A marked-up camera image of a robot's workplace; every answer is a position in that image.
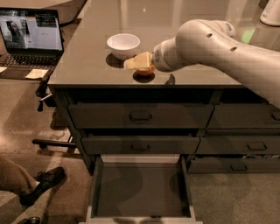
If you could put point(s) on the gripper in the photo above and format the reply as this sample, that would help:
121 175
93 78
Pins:
157 58

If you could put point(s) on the orange fruit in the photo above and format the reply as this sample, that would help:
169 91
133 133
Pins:
146 72

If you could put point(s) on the white cylinder robot base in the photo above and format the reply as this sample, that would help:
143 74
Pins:
271 13

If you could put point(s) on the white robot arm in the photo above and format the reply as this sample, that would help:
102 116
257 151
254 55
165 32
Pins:
211 43

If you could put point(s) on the top left dark drawer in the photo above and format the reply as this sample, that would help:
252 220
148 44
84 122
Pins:
139 115

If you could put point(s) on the dark drawer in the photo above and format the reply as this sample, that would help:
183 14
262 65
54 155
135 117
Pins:
234 165
225 145
140 144
245 116
139 115

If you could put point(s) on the middle left dark drawer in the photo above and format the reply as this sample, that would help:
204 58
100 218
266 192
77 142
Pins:
140 144

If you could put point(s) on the middle right dark drawer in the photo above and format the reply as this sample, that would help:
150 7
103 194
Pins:
225 145

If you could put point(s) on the open bottom left drawer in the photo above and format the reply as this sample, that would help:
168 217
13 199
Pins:
135 192

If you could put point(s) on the top right dark drawer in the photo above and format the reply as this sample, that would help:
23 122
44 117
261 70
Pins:
245 116

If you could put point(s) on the bottom right dark drawer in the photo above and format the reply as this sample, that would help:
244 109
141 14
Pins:
234 165

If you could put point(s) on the white bowl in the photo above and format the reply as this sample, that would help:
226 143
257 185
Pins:
123 46

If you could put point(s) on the white sticky note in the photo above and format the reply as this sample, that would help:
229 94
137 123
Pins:
36 74

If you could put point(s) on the open black laptop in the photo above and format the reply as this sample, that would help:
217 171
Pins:
32 37

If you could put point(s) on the black chair base leg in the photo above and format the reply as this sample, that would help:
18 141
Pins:
44 143

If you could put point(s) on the black shoe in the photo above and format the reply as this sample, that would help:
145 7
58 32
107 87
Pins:
46 180

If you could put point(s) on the brown trouser leg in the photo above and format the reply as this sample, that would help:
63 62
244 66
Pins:
15 178

